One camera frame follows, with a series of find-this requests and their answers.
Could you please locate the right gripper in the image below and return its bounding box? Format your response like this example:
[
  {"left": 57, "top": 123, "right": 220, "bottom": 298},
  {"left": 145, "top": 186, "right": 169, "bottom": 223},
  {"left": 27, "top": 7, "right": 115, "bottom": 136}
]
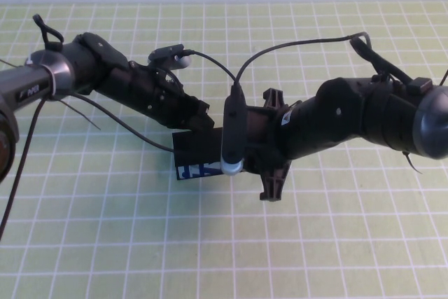
[{"left": 243, "top": 88, "right": 305, "bottom": 202}]

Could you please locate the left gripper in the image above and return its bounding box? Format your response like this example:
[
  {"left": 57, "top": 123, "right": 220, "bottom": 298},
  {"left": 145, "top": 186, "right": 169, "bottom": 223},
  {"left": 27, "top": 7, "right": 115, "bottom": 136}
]
[{"left": 108, "top": 62, "right": 215, "bottom": 131}]

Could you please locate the green white grid tablecloth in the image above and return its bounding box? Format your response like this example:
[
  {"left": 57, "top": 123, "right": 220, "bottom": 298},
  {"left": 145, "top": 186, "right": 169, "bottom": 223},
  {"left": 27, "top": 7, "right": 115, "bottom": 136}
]
[{"left": 0, "top": 1, "right": 448, "bottom": 299}]

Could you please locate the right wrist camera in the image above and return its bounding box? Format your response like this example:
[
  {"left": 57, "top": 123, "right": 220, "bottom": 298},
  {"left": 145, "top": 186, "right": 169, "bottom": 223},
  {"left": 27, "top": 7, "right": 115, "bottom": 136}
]
[{"left": 220, "top": 83, "right": 246, "bottom": 176}]

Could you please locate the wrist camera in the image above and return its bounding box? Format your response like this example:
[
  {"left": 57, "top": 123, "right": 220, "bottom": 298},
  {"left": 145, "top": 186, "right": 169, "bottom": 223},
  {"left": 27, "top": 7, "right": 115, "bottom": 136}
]
[
  {"left": 147, "top": 44, "right": 193, "bottom": 70},
  {"left": 220, "top": 83, "right": 246, "bottom": 176}
]

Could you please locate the left camera black cable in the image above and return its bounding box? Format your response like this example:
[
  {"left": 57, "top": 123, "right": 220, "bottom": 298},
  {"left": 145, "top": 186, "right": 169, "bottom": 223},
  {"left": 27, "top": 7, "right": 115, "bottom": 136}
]
[{"left": 0, "top": 48, "right": 239, "bottom": 235}]

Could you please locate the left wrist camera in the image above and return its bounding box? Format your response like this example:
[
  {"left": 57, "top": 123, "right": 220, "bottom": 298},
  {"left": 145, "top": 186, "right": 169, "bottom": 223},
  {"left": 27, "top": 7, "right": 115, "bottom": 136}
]
[{"left": 147, "top": 44, "right": 193, "bottom": 70}]

